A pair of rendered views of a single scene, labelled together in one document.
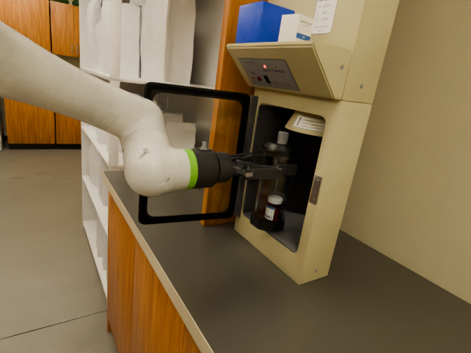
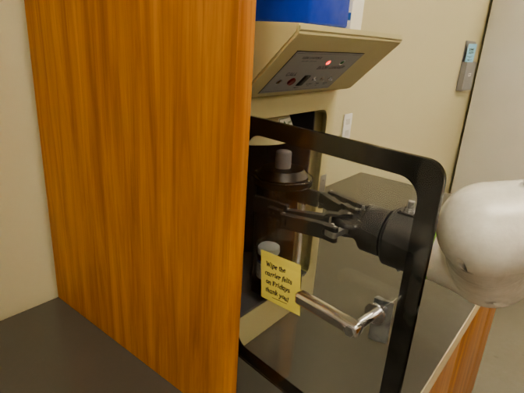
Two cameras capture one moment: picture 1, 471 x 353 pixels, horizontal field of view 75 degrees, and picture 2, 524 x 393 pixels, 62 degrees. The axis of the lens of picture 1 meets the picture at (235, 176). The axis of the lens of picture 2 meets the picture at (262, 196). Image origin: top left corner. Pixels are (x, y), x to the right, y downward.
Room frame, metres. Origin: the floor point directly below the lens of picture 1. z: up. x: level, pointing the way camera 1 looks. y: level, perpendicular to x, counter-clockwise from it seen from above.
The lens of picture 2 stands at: (1.07, 0.59, 1.49)
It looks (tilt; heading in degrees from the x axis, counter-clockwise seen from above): 20 degrees down; 252
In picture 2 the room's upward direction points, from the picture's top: 4 degrees clockwise
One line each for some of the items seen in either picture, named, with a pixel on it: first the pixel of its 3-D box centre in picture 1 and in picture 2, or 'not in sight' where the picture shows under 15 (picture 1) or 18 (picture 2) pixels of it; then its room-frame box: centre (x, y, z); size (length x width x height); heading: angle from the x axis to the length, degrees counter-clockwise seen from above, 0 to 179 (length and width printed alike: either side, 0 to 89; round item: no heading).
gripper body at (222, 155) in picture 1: (228, 167); not in sight; (0.72, 0.02, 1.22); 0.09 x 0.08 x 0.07; 125
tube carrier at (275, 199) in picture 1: (273, 185); not in sight; (0.81, -0.11, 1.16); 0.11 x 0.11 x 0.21
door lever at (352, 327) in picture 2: not in sight; (337, 308); (0.85, 0.20, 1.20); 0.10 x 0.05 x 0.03; 117
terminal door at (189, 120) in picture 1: (194, 158); (306, 281); (0.86, 0.12, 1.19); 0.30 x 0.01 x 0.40; 117
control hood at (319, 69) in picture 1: (277, 68); (323, 62); (0.78, -0.06, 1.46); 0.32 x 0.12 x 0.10; 35
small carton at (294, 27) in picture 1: (295, 31); (342, 9); (0.75, -0.09, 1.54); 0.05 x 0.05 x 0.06; 42
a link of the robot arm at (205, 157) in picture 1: (200, 166); not in sight; (0.68, 0.08, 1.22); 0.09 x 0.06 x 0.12; 35
